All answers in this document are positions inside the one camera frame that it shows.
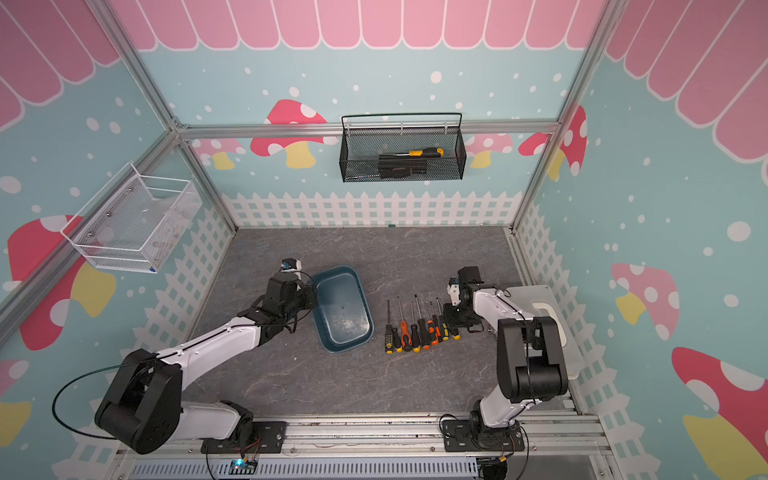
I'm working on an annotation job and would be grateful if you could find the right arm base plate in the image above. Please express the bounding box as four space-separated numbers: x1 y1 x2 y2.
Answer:
439 418 526 453

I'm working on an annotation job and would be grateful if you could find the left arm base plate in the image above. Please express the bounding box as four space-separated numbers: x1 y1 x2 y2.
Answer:
200 421 288 455

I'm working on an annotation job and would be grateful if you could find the black wire mesh basket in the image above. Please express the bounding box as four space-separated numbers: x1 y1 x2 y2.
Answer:
339 112 467 183

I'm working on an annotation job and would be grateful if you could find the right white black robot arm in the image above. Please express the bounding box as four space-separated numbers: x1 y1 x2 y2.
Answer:
441 266 583 451

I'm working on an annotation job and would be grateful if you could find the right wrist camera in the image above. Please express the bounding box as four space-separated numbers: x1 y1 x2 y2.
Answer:
447 277 461 306

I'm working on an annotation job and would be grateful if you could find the black red screwdriver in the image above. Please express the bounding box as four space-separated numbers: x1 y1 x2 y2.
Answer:
397 298 413 352

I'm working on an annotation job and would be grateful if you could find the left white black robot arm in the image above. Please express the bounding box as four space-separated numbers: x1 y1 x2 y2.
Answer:
94 269 317 454

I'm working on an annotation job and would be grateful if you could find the white wire mesh basket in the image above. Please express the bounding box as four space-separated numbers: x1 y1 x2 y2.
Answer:
60 163 203 273

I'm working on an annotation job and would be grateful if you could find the green lit circuit board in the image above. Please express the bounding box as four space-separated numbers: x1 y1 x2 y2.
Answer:
228 459 258 476

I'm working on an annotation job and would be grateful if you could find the teal plastic storage box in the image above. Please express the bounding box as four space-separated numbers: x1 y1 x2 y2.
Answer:
313 266 374 353

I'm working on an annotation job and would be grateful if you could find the black tool in basket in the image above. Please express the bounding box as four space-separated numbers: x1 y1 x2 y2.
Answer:
377 157 428 179

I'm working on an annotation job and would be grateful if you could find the grey slotted cable duct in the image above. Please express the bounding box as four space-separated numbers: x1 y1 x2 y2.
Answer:
127 457 480 479

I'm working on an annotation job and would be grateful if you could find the yellow black screwdriver in basket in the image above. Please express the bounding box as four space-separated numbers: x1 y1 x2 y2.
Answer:
379 147 445 159

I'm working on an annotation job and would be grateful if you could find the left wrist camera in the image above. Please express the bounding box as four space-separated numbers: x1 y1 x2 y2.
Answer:
281 258 302 272

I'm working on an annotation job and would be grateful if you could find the white plastic toolbox with handle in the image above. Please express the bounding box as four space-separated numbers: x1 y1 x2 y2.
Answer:
507 285 585 381

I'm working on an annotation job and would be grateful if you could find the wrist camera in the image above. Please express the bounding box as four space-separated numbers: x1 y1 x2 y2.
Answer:
447 277 461 306
281 258 302 272

